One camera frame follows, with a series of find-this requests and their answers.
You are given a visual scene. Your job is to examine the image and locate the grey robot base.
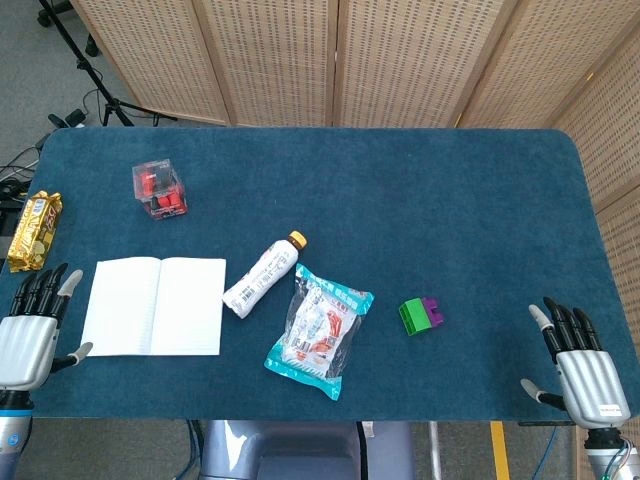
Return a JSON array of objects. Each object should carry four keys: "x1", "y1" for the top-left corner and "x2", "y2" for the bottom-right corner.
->
[{"x1": 199, "y1": 419, "x2": 419, "y2": 480}]

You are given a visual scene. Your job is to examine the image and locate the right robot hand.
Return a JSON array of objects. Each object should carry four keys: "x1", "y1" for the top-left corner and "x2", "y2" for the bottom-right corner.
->
[{"x1": 519, "y1": 296, "x2": 632, "y2": 430}]

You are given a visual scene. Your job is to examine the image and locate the blue table mat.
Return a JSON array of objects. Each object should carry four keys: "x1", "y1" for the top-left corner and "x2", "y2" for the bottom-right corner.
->
[{"x1": 0, "y1": 126, "x2": 626, "y2": 422}]

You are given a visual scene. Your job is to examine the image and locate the black cables on floor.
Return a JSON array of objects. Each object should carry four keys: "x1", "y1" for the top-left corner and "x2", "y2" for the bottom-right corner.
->
[{"x1": 0, "y1": 144, "x2": 46, "y2": 241}]

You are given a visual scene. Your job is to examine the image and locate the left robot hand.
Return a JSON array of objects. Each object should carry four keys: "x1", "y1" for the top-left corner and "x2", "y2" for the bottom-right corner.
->
[{"x1": 0, "y1": 262, "x2": 94, "y2": 393}]

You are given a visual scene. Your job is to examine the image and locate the black tripod stand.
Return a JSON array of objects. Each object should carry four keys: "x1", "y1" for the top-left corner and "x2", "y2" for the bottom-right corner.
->
[{"x1": 37, "y1": 0, "x2": 179, "y2": 128}]

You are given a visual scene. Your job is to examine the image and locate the white labelled bottle yellow cap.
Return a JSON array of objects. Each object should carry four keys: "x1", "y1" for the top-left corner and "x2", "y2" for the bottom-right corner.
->
[{"x1": 222, "y1": 230, "x2": 308, "y2": 320}]

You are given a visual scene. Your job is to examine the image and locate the clear box of coffee capsules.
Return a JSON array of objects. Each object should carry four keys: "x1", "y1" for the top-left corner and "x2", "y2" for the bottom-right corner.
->
[{"x1": 131, "y1": 158, "x2": 190, "y2": 221}]

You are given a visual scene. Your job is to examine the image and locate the teal clear snack bag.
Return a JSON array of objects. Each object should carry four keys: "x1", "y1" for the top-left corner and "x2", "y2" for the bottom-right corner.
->
[{"x1": 263, "y1": 262, "x2": 376, "y2": 402}]

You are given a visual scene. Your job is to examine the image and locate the white lined notebook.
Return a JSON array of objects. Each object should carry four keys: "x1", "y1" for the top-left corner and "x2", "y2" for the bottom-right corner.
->
[{"x1": 80, "y1": 256, "x2": 227, "y2": 358}]

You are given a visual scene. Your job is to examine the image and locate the purple building block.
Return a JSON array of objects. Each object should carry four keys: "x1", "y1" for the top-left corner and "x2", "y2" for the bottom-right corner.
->
[{"x1": 420, "y1": 296, "x2": 446, "y2": 328}]

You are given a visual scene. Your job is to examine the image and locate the gold foil snack pack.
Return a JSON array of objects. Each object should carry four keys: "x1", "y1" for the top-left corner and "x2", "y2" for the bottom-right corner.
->
[{"x1": 6, "y1": 190, "x2": 64, "y2": 274}]

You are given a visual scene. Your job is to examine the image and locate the green building block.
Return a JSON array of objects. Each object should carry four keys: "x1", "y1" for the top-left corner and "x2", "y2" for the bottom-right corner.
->
[{"x1": 398, "y1": 297, "x2": 435, "y2": 338}]

